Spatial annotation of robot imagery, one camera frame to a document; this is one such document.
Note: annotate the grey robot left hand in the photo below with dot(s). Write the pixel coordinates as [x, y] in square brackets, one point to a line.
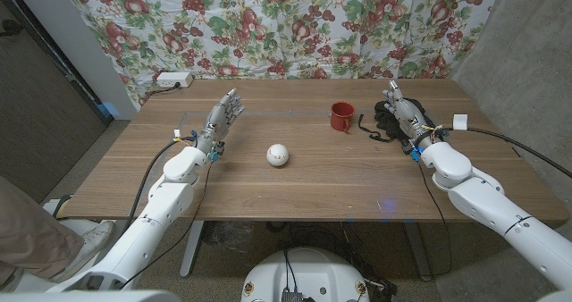
[216, 121]

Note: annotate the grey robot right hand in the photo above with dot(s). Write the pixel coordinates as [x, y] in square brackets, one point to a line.
[409, 114]

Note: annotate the black shorts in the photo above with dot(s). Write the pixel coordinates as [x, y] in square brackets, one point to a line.
[389, 121]

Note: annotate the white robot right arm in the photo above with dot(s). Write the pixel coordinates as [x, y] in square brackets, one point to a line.
[487, 203]

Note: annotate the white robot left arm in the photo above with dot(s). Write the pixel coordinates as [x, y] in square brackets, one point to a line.
[161, 203]

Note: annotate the white power strip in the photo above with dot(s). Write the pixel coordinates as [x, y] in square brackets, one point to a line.
[174, 79]

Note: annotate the red mug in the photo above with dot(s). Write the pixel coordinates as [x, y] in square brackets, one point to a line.
[342, 119]

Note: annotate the white baseball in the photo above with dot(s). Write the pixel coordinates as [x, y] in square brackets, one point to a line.
[277, 154]

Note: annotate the floral fruit print backdrop cloth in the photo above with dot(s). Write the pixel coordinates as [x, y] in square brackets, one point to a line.
[286, 25]

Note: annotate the grey table leg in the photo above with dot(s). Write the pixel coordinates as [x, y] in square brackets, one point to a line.
[419, 248]
[192, 248]

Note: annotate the black object with yellow edge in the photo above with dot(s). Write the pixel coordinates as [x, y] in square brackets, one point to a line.
[60, 206]

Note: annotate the white sneaker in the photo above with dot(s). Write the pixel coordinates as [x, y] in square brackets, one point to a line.
[87, 244]

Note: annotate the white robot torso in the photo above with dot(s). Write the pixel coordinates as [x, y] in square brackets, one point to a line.
[308, 275]

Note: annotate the person's leg in tan trousers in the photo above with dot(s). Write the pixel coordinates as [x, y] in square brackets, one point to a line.
[31, 235]

